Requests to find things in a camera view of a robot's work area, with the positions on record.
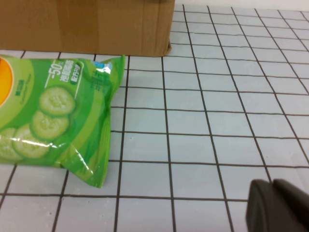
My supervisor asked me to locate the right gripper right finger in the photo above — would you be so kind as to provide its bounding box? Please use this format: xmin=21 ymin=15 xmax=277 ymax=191
xmin=273 ymin=178 xmax=309 ymax=232

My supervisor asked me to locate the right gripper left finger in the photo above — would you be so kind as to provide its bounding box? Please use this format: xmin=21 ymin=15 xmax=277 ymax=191
xmin=245 ymin=179 xmax=308 ymax=232

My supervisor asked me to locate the green Lays cucumber chips bag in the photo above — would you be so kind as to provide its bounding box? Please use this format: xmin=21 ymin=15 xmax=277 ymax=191
xmin=0 ymin=54 xmax=126 ymax=189

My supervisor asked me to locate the white black-grid tablecloth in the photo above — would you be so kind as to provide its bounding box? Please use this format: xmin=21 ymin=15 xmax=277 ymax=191
xmin=0 ymin=4 xmax=309 ymax=232

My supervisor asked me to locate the large open cardboard box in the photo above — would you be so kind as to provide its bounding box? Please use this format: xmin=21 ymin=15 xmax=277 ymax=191
xmin=0 ymin=0 xmax=176 ymax=58

